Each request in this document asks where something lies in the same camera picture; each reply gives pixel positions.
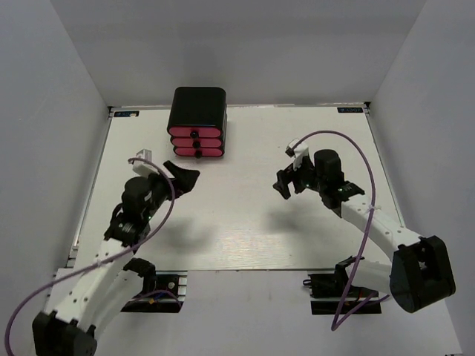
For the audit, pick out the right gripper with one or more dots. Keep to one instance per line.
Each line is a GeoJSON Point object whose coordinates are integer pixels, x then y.
{"type": "Point", "coordinates": [286, 176]}

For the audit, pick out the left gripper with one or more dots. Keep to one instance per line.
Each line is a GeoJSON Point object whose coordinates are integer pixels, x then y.
{"type": "Point", "coordinates": [185, 179]}

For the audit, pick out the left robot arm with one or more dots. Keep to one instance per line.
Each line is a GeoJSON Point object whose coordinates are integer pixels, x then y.
{"type": "Point", "coordinates": [116, 277]}

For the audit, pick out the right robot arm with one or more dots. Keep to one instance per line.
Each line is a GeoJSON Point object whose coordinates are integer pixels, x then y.
{"type": "Point", "coordinates": [419, 272]}

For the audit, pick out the black drawer cabinet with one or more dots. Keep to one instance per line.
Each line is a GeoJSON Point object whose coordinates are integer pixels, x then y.
{"type": "Point", "coordinates": [199, 106]}

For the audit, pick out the left blue table sticker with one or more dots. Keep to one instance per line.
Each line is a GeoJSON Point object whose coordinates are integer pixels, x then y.
{"type": "Point", "coordinates": [126, 113]}

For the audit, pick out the blue table corner sticker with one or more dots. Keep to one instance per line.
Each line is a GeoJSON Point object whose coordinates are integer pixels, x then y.
{"type": "Point", "coordinates": [350, 110]}

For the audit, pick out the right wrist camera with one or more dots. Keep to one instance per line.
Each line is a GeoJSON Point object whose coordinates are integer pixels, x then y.
{"type": "Point", "coordinates": [298, 150]}

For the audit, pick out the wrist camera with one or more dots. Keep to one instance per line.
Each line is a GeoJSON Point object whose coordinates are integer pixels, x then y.
{"type": "Point", "coordinates": [298, 150]}
{"type": "Point", "coordinates": [142, 164]}

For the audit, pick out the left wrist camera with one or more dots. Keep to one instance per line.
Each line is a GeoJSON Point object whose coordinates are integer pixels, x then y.
{"type": "Point", "coordinates": [142, 164]}

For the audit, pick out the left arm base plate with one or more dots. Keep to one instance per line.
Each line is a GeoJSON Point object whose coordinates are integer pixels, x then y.
{"type": "Point", "coordinates": [162, 293]}

